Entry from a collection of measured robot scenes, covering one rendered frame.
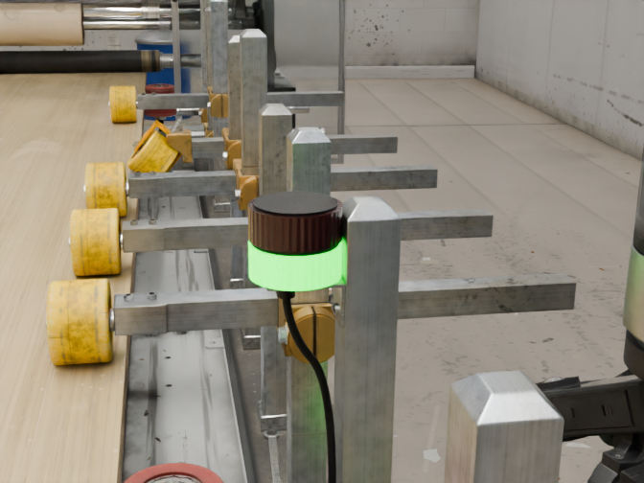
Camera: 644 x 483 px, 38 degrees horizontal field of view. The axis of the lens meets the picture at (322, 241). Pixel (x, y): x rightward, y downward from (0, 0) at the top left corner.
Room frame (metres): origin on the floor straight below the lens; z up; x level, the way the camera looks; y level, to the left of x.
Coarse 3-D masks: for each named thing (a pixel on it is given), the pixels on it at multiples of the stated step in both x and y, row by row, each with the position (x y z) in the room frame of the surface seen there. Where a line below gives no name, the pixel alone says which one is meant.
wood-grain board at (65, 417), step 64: (0, 128) 1.96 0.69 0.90; (64, 128) 1.97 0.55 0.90; (128, 128) 1.98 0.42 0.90; (0, 192) 1.45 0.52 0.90; (64, 192) 1.45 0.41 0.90; (0, 256) 1.13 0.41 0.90; (64, 256) 1.13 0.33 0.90; (128, 256) 1.14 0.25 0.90; (0, 320) 0.92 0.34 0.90; (0, 384) 0.77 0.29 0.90; (64, 384) 0.77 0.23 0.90; (0, 448) 0.66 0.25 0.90; (64, 448) 0.66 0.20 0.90
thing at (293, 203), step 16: (288, 192) 0.59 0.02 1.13; (304, 192) 0.59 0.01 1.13; (256, 208) 0.56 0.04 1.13; (272, 208) 0.55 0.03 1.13; (288, 208) 0.55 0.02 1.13; (304, 208) 0.55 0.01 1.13; (320, 208) 0.55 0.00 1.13; (336, 288) 0.57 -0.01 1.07; (288, 304) 0.56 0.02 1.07; (336, 304) 0.56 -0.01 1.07; (288, 320) 0.56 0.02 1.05; (336, 320) 0.57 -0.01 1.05; (304, 352) 0.56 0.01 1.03; (320, 368) 0.57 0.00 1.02; (320, 384) 0.56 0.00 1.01
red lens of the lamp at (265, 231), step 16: (336, 208) 0.56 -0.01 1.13; (256, 224) 0.55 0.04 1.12; (272, 224) 0.54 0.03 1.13; (288, 224) 0.54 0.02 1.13; (304, 224) 0.54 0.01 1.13; (320, 224) 0.54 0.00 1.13; (336, 224) 0.55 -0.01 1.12; (256, 240) 0.55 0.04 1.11; (272, 240) 0.54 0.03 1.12; (288, 240) 0.54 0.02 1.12; (304, 240) 0.54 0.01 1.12; (320, 240) 0.54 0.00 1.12; (336, 240) 0.55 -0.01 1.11
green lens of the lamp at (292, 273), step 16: (256, 256) 0.55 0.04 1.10; (272, 256) 0.54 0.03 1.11; (288, 256) 0.54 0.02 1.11; (304, 256) 0.54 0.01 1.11; (320, 256) 0.54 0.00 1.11; (336, 256) 0.55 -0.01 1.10; (256, 272) 0.55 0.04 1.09; (272, 272) 0.54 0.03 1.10; (288, 272) 0.54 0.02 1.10; (304, 272) 0.54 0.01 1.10; (320, 272) 0.54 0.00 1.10; (336, 272) 0.55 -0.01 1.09; (272, 288) 0.54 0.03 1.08; (288, 288) 0.54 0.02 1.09; (304, 288) 0.54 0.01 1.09
